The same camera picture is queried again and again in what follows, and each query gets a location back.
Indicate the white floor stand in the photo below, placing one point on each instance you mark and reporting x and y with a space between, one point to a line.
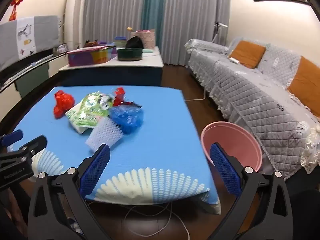
217 31

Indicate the teal curtain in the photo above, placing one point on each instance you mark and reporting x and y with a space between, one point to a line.
152 2

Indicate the stack of coloured bowls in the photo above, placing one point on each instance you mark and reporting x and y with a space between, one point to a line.
120 41

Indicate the pink plastic bin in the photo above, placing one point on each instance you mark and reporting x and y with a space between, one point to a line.
240 140

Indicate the white foam fruit net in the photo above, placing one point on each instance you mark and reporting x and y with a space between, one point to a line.
102 133

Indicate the grey quilted sofa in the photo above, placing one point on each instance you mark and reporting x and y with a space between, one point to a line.
250 92

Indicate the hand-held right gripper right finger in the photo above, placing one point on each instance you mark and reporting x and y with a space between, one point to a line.
223 172

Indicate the white standing air conditioner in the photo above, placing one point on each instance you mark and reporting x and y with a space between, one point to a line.
75 17

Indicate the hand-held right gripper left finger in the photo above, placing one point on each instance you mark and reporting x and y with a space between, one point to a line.
96 170

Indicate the red foil wrapper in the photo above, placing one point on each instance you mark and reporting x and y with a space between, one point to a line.
120 95

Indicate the black wrapper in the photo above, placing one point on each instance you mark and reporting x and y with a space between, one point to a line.
133 104

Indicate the green white snack packet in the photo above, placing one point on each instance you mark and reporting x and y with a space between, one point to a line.
87 110

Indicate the red plastic bag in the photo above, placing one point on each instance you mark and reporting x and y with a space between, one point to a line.
62 103

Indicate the white power strip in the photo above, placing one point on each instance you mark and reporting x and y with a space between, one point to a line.
234 60

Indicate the colourful rectangular box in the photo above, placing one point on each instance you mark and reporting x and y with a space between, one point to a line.
82 58

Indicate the dark green round tin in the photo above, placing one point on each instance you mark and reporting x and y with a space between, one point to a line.
130 54

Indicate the orange cushion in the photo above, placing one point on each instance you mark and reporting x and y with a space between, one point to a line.
246 53
306 85

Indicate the black hat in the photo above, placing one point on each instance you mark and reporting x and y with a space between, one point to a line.
135 42

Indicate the dark television cabinet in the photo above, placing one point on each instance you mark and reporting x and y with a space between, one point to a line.
32 80

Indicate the mint green flat box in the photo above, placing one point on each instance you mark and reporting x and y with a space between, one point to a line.
148 51

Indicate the grey television cover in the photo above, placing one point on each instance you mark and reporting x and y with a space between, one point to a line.
42 30

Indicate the blue plastic bag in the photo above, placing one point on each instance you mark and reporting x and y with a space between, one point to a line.
127 117

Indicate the pink basket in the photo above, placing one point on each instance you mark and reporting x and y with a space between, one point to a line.
148 38

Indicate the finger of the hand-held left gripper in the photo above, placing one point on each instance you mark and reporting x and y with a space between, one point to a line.
33 145
12 137

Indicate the white top coffee table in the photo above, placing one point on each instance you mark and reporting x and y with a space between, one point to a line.
112 76

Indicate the grey curtain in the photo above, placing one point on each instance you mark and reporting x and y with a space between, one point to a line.
195 17
112 10

